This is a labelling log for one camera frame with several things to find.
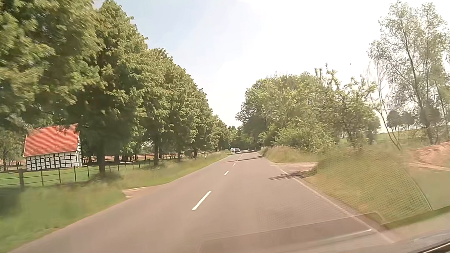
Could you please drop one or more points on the road markings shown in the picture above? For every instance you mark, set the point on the road markings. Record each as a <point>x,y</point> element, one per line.
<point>201,200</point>

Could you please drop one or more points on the group of trees and bushes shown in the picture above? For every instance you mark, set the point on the group of trees and bushes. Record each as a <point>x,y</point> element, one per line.
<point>302,111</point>

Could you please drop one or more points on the grey asphalt road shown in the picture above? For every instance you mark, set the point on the grey asphalt road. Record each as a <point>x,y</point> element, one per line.
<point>237,213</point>

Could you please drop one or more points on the row of large green trees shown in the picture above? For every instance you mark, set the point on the row of large green trees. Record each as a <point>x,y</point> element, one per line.
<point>104,81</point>

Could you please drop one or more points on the grass verge with dirt mound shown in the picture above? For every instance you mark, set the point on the grass verge with dirt mound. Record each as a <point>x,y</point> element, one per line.
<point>369,181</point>

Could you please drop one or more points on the half-timbered building with red roof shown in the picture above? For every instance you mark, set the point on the half-timbered building with red roof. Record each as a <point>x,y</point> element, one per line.
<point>52,148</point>

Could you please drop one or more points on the dark wooden pasture fence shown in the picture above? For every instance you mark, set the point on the dark wooden pasture fence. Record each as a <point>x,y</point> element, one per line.
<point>43,176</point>

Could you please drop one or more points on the grass verge with fence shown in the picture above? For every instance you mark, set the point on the grass verge with fence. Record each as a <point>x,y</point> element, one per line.
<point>43,209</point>

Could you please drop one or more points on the tall thin birch trees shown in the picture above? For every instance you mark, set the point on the tall thin birch trees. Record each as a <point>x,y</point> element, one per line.
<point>420,72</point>

